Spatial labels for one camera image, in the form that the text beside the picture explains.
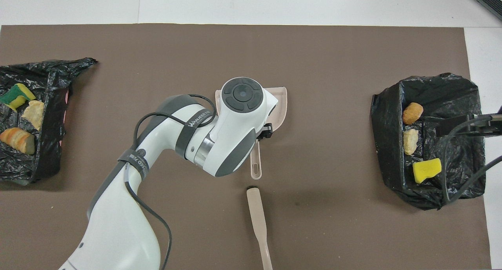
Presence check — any beige plastic dustpan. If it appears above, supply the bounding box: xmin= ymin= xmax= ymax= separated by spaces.
xmin=215 ymin=86 xmax=288 ymax=180

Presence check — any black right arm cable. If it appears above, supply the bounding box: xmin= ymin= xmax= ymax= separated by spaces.
xmin=442 ymin=115 xmax=502 ymax=203

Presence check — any pink plastic bin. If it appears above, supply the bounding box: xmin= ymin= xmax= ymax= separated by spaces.
xmin=59 ymin=89 xmax=70 ymax=146

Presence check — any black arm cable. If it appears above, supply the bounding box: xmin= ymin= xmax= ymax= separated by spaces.
xmin=125 ymin=93 xmax=217 ymax=270
xmin=442 ymin=115 xmax=502 ymax=203

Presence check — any brown toy bread roll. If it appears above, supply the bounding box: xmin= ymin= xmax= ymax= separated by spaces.
xmin=403 ymin=102 xmax=424 ymax=125

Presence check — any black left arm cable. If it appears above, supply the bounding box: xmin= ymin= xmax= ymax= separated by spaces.
xmin=125 ymin=93 xmax=217 ymax=270

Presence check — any toy croissant piece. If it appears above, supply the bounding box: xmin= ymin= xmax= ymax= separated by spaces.
xmin=403 ymin=129 xmax=419 ymax=156
xmin=22 ymin=100 xmax=45 ymax=131
xmin=0 ymin=128 xmax=36 ymax=155

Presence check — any black bin bag liner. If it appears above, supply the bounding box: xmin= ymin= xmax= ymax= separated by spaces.
xmin=370 ymin=73 xmax=487 ymax=211

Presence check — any yellow sponge piece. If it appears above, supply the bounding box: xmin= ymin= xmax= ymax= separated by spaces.
xmin=0 ymin=83 xmax=36 ymax=110
xmin=413 ymin=158 xmax=442 ymax=184

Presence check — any black bin bag over pink bin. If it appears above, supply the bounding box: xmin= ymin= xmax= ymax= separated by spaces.
xmin=0 ymin=57 xmax=98 ymax=185

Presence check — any brown table mat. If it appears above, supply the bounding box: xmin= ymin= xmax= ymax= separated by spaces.
xmin=0 ymin=24 xmax=493 ymax=270

